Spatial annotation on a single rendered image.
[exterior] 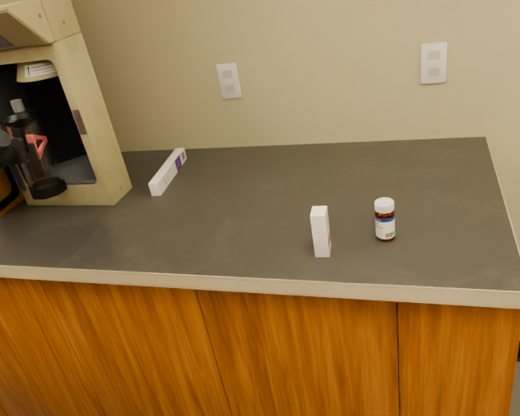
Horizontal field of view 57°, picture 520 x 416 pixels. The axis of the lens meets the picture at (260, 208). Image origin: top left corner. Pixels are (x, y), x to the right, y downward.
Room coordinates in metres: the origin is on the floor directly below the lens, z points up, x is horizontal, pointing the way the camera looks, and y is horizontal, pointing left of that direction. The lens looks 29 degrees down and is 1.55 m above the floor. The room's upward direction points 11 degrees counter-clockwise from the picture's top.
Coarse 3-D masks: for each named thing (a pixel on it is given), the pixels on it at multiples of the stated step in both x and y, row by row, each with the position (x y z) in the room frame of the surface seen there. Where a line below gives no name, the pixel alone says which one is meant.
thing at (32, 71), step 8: (24, 64) 1.35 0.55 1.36; (32, 64) 1.34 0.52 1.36; (40, 64) 1.34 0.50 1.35; (48, 64) 1.35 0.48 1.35; (24, 72) 1.35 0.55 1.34; (32, 72) 1.34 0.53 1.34; (40, 72) 1.34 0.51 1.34; (48, 72) 1.34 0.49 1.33; (56, 72) 1.34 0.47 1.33; (24, 80) 1.34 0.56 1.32; (32, 80) 1.33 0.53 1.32
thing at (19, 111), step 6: (12, 102) 1.28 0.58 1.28; (18, 102) 1.28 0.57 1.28; (12, 108) 1.29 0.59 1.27; (18, 108) 1.28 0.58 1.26; (24, 108) 1.29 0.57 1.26; (30, 108) 1.31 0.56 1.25; (6, 114) 1.28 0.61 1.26; (12, 114) 1.27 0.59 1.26; (18, 114) 1.26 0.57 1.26; (24, 114) 1.26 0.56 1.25; (30, 114) 1.27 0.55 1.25; (36, 114) 1.28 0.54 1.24; (6, 120) 1.26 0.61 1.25; (12, 120) 1.25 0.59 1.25; (18, 120) 1.25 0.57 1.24
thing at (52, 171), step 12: (24, 120) 1.24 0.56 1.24; (12, 132) 1.25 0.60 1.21; (24, 132) 1.25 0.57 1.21; (36, 132) 1.26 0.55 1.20; (36, 144) 1.25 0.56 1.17; (48, 144) 1.28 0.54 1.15; (48, 156) 1.27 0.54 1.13; (24, 168) 1.25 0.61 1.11; (36, 168) 1.24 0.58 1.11; (48, 168) 1.25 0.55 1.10; (36, 180) 1.24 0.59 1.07; (48, 180) 1.25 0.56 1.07; (60, 180) 1.28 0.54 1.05
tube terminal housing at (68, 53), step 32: (0, 0) 1.31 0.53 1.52; (64, 0) 1.35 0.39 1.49; (64, 32) 1.31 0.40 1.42; (0, 64) 1.34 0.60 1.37; (64, 64) 1.28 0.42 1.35; (96, 96) 1.35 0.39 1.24; (0, 128) 1.38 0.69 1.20; (96, 128) 1.31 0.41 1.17; (96, 160) 1.28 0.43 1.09; (64, 192) 1.33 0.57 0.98; (96, 192) 1.29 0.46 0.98
